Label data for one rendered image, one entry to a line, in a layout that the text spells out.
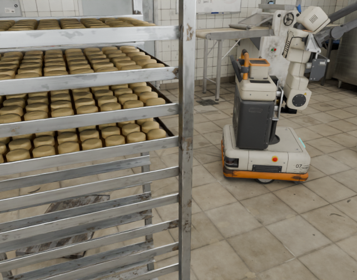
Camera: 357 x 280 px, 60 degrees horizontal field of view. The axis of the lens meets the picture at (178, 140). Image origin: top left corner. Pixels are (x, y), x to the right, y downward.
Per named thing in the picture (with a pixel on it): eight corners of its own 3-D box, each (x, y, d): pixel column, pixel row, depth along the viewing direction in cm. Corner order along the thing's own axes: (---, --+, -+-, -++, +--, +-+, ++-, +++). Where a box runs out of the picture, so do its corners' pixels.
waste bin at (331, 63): (349, 78, 569) (358, 40, 541) (327, 81, 549) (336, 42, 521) (326, 72, 614) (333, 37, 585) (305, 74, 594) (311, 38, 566)
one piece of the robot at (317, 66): (303, 80, 230) (309, 50, 221) (294, 72, 255) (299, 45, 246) (326, 81, 229) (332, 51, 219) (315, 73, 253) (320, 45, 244)
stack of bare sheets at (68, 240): (82, 259, 181) (82, 255, 180) (16, 255, 184) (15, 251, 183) (110, 198, 235) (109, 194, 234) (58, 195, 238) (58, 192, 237)
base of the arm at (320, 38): (309, 35, 215) (315, 37, 204) (320, 28, 212) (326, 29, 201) (315, 45, 217) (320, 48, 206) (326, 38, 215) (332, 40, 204)
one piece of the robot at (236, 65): (242, 90, 233) (231, 63, 226) (238, 79, 265) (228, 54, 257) (256, 85, 231) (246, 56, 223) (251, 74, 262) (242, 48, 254)
